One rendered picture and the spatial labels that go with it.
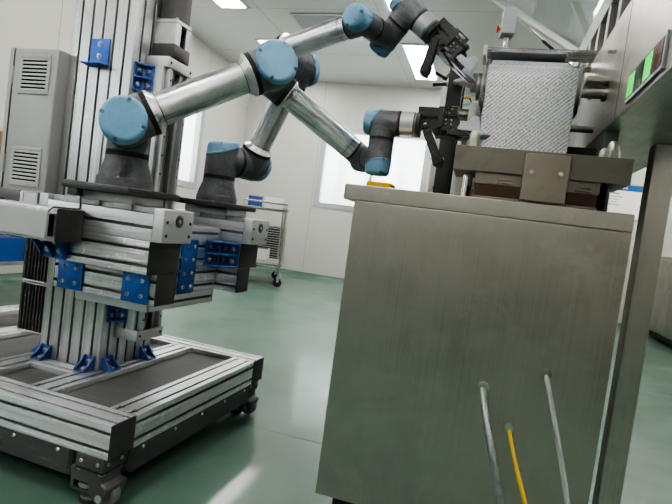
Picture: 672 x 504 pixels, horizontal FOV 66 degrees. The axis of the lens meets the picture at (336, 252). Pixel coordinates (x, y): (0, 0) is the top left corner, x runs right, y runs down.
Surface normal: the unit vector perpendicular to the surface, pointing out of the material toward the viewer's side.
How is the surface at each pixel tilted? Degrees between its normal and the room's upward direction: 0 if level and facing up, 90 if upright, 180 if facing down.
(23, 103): 90
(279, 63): 86
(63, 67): 90
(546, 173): 90
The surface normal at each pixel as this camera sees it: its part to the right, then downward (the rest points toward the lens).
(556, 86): -0.27, 0.01
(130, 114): 0.16, 0.14
